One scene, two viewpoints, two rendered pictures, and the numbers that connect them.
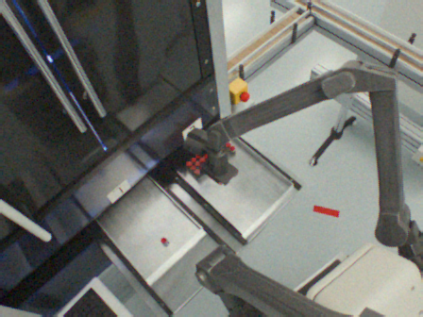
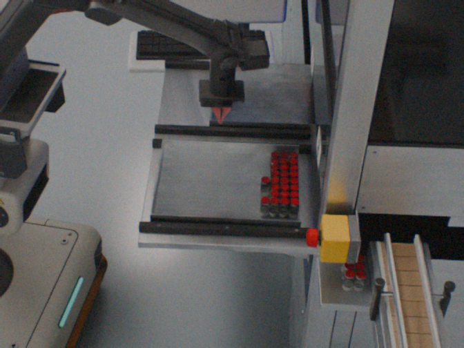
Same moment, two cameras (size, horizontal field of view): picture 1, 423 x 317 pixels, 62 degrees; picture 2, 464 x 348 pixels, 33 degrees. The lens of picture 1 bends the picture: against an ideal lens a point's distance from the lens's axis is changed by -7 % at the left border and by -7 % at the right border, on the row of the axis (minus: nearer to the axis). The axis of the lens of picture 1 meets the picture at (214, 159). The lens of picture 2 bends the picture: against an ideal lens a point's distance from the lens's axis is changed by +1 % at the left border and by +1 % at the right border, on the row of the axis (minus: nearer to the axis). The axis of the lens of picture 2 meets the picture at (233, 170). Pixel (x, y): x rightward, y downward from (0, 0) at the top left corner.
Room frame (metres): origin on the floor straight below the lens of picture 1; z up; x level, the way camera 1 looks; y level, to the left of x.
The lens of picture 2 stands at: (1.41, -1.13, 2.20)
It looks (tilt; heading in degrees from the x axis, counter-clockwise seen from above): 43 degrees down; 126
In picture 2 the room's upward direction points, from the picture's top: 2 degrees clockwise
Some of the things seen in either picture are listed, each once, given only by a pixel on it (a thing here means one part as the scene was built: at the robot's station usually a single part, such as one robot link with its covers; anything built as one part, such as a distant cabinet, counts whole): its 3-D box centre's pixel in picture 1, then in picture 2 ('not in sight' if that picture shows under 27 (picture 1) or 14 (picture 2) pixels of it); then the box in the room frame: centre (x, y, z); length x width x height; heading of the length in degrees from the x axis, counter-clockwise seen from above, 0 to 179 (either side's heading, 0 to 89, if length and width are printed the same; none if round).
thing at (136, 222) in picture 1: (143, 222); (275, 97); (0.50, 0.28, 0.90); 0.34 x 0.26 x 0.04; 36
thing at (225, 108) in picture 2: not in sight; (215, 106); (0.54, -0.02, 1.07); 0.07 x 0.07 x 0.09; 40
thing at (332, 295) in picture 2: (232, 102); (351, 283); (0.99, -0.11, 0.87); 0.14 x 0.13 x 0.02; 36
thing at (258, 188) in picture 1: (234, 180); (228, 183); (0.61, -0.06, 0.90); 0.34 x 0.26 x 0.04; 35
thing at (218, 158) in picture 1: (215, 152); (225, 60); (0.56, -0.01, 1.20); 0.07 x 0.06 x 0.07; 51
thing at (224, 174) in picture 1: (218, 164); (221, 82); (0.55, -0.01, 1.14); 0.10 x 0.07 x 0.07; 40
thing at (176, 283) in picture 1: (193, 206); (247, 145); (0.55, 0.11, 0.87); 0.70 x 0.48 x 0.02; 126
